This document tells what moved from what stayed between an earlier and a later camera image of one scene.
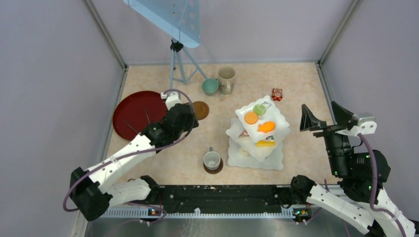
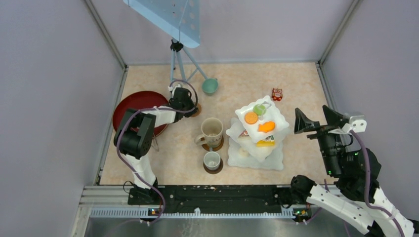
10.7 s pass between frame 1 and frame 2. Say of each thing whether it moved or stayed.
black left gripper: moved
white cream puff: stayed
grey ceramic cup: stayed
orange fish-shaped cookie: stayed
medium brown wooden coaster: moved
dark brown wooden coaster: stayed
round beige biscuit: stayed
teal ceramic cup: stayed
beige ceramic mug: moved
